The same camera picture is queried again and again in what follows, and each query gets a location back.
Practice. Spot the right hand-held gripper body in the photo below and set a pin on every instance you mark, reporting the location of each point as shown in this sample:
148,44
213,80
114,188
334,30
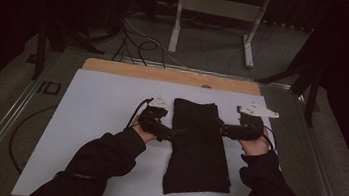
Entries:
249,127

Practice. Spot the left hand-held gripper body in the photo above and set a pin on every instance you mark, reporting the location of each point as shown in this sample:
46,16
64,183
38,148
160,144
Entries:
153,119

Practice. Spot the black t-shirt with blue print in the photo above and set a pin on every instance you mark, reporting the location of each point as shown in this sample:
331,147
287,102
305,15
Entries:
198,148

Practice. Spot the person's left hand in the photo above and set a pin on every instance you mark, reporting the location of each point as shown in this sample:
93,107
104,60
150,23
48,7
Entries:
143,133

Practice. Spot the person's right hand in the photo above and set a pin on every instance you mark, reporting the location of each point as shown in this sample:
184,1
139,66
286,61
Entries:
257,147

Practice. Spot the white table mat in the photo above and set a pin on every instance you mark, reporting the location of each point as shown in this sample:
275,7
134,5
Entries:
94,108

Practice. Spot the black tripod stand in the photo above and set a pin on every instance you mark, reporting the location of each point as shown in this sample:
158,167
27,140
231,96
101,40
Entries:
312,94
41,48

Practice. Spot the dark equipment rack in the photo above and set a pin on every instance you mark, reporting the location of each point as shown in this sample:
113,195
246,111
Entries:
114,0

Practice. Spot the aluminium frame rail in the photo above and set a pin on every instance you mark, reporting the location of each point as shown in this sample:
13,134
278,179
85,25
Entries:
324,177
199,71
1,123

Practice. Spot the white metal stand frame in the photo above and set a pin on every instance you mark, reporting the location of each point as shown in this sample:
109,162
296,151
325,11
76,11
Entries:
217,6

